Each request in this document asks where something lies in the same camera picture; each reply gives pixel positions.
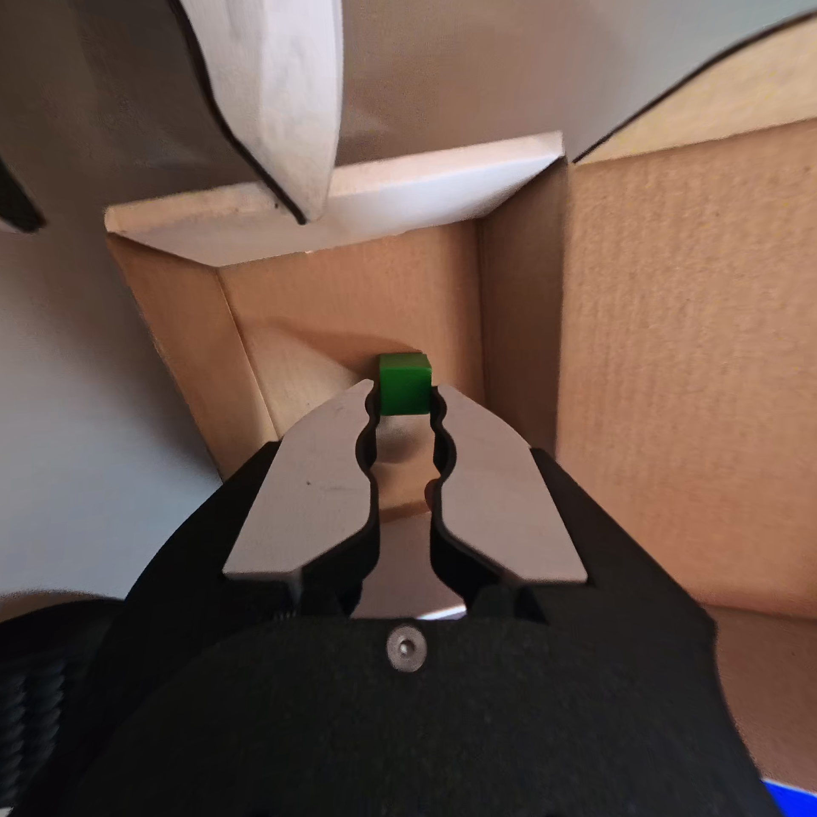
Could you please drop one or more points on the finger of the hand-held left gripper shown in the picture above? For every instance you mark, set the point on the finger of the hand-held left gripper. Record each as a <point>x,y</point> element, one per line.
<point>281,96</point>
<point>16,204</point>

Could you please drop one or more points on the white cardboard box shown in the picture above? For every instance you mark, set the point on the white cardboard box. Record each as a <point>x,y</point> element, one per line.
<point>670,351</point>

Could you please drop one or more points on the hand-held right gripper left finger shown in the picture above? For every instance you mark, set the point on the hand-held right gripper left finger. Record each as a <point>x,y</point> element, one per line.
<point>306,504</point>

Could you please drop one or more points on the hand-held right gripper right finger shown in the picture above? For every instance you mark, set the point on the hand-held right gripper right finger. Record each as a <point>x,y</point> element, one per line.
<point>504,510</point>

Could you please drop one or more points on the blue plastic bin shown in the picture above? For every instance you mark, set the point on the blue plastic bin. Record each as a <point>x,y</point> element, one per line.
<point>791,801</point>

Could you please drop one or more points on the green cube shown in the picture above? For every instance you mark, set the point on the green cube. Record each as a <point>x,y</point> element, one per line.
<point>405,383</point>

